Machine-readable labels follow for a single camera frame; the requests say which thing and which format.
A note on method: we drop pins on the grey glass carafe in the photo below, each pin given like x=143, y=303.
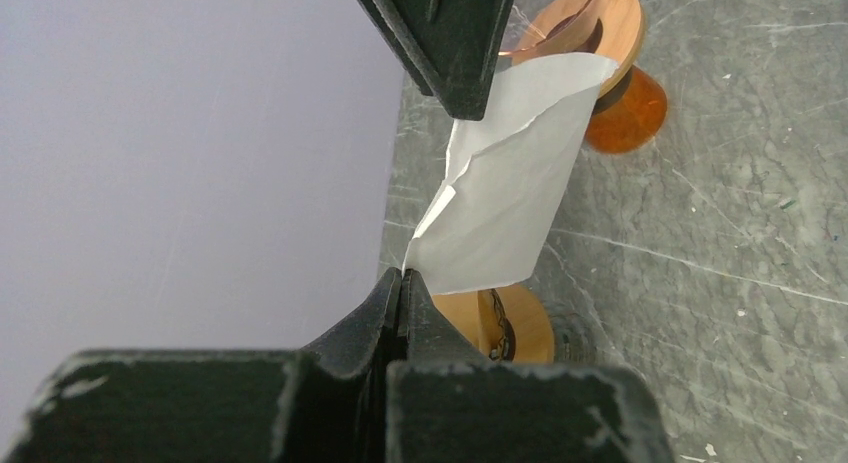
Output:
x=573, y=340

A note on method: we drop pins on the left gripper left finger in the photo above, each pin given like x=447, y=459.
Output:
x=324, y=402

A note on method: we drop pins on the white paper coffee filter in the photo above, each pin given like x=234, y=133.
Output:
x=505, y=175

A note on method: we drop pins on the pink dripper with wooden ring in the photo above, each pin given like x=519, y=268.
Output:
x=540, y=27

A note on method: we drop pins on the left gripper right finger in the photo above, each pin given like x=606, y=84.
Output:
x=446, y=402

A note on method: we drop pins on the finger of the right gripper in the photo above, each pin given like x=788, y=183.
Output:
x=449, y=48

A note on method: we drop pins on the orange glass cup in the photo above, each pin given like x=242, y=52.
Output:
x=629, y=115

